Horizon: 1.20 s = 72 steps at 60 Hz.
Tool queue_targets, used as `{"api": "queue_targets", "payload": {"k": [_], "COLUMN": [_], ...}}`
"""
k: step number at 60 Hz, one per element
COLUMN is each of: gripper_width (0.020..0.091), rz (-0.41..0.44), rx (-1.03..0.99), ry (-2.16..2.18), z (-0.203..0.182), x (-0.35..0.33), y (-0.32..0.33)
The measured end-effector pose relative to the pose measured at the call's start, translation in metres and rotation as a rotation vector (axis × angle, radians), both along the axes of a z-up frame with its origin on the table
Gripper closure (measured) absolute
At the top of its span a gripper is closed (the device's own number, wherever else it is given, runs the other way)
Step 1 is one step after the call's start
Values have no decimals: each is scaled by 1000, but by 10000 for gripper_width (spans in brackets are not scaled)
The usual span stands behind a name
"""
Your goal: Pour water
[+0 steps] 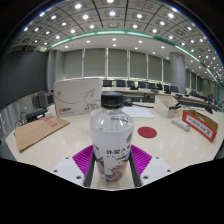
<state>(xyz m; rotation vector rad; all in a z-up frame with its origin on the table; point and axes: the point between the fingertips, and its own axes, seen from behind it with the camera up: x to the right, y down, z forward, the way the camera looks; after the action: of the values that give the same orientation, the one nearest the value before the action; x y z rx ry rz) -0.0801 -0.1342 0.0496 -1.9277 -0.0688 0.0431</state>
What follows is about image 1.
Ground black tool in white box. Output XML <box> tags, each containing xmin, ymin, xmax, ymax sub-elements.
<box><xmin>168</xmin><ymin>103</ymin><xmax>183</xmax><ymax>111</ymax></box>

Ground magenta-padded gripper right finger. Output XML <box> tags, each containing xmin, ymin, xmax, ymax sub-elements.
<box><xmin>128</xmin><ymin>144</ymin><xmax>174</xmax><ymax>188</ymax></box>

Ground flat round red coaster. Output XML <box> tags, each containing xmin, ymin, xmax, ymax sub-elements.
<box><xmin>137</xmin><ymin>126</ymin><xmax>158</xmax><ymax>139</ymax></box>

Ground clear water bottle black cap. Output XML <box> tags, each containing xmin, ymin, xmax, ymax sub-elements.
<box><xmin>89</xmin><ymin>91</ymin><xmax>135</xmax><ymax>184</ymax></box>

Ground white paper ream box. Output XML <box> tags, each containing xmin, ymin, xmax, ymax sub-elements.
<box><xmin>52</xmin><ymin>77</ymin><xmax>104</xmax><ymax>118</ymax></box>

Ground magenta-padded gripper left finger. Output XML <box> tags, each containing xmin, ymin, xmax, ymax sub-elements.
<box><xmin>52</xmin><ymin>144</ymin><xmax>97</xmax><ymax>188</ymax></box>

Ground flat brown cardboard envelope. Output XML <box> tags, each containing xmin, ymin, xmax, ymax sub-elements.
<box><xmin>14</xmin><ymin>115</ymin><xmax>71</xmax><ymax>154</ymax></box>

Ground open white cardboard box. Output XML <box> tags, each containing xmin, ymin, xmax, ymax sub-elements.
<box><xmin>153</xmin><ymin>94</ymin><xmax>185</xmax><ymax>119</ymax></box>

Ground black desk device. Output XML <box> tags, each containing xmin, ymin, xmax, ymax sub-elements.
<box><xmin>122</xmin><ymin>95</ymin><xmax>134</xmax><ymax>107</ymax></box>

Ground black device with cables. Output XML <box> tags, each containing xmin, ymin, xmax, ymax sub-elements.
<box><xmin>20</xmin><ymin>107</ymin><xmax>49</xmax><ymax>124</ymax></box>

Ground brown cardboard box red label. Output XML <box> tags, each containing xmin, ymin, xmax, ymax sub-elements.
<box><xmin>181</xmin><ymin>109</ymin><xmax>220</xmax><ymax>144</ymax></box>

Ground ceiling lights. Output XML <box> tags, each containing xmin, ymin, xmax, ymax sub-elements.
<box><xmin>13</xmin><ymin>0</ymin><xmax>224</xmax><ymax>84</ymax></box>

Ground row of black office chairs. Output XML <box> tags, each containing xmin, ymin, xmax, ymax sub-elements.
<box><xmin>101</xmin><ymin>79</ymin><xmax>201</xmax><ymax>96</ymax></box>

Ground long curved conference table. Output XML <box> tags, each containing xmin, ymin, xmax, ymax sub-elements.
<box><xmin>101</xmin><ymin>86</ymin><xmax>224</xmax><ymax>111</ymax></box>

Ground grey monitor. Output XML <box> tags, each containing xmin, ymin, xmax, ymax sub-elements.
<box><xmin>33</xmin><ymin>92</ymin><xmax>55</xmax><ymax>109</ymax></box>

